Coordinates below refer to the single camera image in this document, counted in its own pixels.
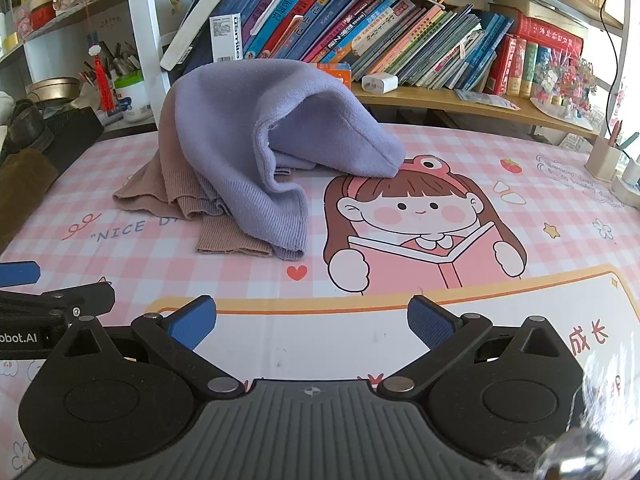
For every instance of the white jar with green lid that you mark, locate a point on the white jar with green lid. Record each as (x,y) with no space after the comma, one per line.
(132,100)

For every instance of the purple and brown sweater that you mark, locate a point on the purple and brown sweater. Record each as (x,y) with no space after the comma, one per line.
(225,120)

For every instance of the wooden shelf board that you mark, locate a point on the wooden shelf board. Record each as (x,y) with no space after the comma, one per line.
(425,102)

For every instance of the small white cup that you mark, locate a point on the small white cup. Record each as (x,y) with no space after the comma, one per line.
(632,172)

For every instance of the brown cloth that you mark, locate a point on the brown cloth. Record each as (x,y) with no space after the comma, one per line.
(25,185)

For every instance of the orange and white flat carton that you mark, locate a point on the orange and white flat carton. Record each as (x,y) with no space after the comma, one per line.
(336,72)

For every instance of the row of colourful books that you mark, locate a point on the row of colourful books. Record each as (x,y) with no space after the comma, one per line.
(375,25)

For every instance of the white shelving unit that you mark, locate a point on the white shelving unit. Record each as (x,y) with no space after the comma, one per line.
(142,20)

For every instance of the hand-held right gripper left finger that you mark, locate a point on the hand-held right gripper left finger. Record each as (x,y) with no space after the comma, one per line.
(192,322)

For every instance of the red cup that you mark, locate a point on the red cup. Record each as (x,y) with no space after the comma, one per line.
(42,16)

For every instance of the thin flat booklet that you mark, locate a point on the thin flat booklet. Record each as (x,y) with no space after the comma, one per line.
(487,99)

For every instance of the beige pen holder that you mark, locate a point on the beige pen holder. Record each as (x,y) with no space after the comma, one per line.
(602,160)

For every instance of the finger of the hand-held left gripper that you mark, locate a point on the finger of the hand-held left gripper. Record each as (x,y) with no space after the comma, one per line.
(75,297)
(20,273)

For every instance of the black case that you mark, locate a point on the black case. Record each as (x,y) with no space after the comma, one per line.
(75,132)

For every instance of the white charger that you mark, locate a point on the white charger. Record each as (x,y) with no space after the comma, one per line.
(379,84)

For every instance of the flat beige book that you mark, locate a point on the flat beige book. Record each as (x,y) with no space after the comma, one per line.
(540,7)

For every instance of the red tassel ornament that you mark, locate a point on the red tassel ornament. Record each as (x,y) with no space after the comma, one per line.
(102,85)

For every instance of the white and orange upright carton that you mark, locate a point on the white and orange upright carton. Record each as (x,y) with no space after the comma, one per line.
(226,40)

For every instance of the thick white leaning book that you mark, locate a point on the thick white leaning book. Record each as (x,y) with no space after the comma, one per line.
(195,25)

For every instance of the bunch of dark pens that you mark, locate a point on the bunch of dark pens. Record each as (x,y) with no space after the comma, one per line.
(126,60)

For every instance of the colourful flower ornament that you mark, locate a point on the colourful flower ornament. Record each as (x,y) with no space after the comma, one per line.
(565,85)

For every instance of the thick red dictionary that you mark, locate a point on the thick red dictionary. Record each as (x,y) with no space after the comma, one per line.
(550,35)

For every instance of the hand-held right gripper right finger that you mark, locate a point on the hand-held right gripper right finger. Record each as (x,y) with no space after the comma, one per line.
(430,322)

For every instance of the gold round tin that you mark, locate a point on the gold round tin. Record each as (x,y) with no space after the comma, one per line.
(52,89)

